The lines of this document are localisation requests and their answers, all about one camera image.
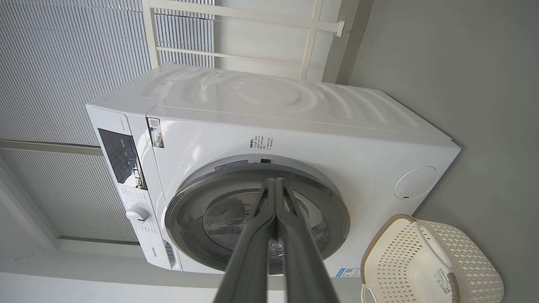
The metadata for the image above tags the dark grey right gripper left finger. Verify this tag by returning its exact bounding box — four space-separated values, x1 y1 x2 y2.
213 178 278 303

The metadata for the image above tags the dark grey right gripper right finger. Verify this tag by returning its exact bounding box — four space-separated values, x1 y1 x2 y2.
277 178 341 303

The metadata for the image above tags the round dark glass washer door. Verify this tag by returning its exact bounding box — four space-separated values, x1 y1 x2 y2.
165 163 351 276

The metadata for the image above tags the cream perforated laundry basket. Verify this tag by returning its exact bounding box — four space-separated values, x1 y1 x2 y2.
360 214 505 303

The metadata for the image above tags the white washing machine dial knob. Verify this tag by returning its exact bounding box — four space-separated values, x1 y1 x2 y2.
125 205 150 223

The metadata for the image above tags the white front-load washing machine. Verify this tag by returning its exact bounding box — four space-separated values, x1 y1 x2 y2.
85 62 462 278

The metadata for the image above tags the white printed paper label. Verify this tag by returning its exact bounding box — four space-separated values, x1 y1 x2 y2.
434 269 453 295

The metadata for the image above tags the black glossy control display panel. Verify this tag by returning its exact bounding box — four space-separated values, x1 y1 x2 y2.
98 128 148 191

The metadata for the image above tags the round white filter cover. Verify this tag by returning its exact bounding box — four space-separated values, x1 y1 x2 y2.
394 166 438 200

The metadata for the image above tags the QR code sticker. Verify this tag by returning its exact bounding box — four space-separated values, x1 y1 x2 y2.
147 118 165 149

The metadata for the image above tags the white metal railing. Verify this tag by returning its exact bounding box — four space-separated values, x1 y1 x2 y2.
142 0 346 81

